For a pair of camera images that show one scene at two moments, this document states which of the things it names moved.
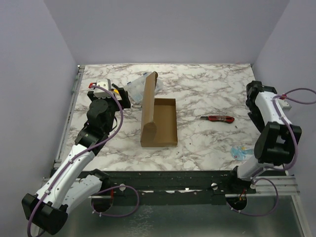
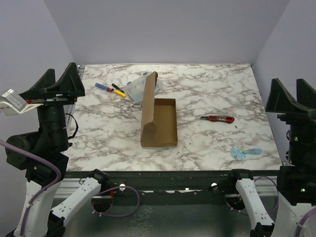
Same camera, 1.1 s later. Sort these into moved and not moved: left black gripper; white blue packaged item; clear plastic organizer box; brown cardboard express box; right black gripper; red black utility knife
Moved: left black gripper; right black gripper
Not moved: brown cardboard express box; red black utility knife; clear plastic organizer box; white blue packaged item
